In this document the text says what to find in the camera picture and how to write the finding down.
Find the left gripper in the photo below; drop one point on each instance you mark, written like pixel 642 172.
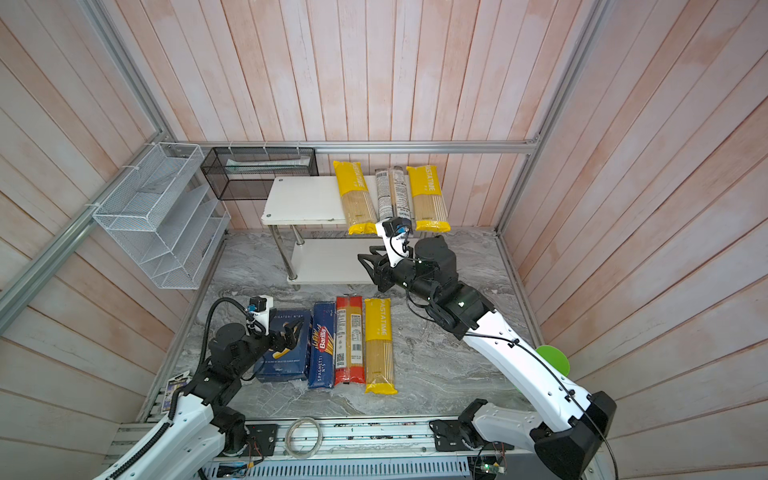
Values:
pixel 279 343

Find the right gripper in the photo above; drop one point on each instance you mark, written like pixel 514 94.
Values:
pixel 384 272

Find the yellow spaghetti bag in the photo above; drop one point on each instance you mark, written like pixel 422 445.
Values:
pixel 357 205
pixel 379 352
pixel 430 212

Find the red spaghetti bag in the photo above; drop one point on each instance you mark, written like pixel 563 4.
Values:
pixel 349 341

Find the dark blue spaghetti bag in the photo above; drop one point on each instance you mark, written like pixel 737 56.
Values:
pixel 393 199

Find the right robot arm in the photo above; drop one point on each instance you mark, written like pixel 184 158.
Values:
pixel 569 424

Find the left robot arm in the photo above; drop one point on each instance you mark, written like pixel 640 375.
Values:
pixel 199 424

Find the blue Barilla pasta box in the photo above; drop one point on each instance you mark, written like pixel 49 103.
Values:
pixel 286 364

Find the white two-tier shelf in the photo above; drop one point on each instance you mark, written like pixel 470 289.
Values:
pixel 314 200

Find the narrow blue Barilla spaghetti box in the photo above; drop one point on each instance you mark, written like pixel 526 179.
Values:
pixel 321 373

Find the small printed card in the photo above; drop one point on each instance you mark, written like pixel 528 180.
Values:
pixel 172 385

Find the black mesh basket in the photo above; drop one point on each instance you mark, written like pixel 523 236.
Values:
pixel 248 173

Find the green funnel cup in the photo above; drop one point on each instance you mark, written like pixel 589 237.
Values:
pixel 556 358

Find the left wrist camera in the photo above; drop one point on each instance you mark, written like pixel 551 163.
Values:
pixel 258 313

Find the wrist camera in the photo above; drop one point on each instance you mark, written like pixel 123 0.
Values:
pixel 395 234
pixel 258 313

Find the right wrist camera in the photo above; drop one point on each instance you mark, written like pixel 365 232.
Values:
pixel 395 234

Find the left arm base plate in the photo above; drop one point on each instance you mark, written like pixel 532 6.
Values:
pixel 251 440

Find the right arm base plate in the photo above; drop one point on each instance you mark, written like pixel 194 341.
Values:
pixel 454 435

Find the white wire mesh organizer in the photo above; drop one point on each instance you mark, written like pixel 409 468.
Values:
pixel 170 227

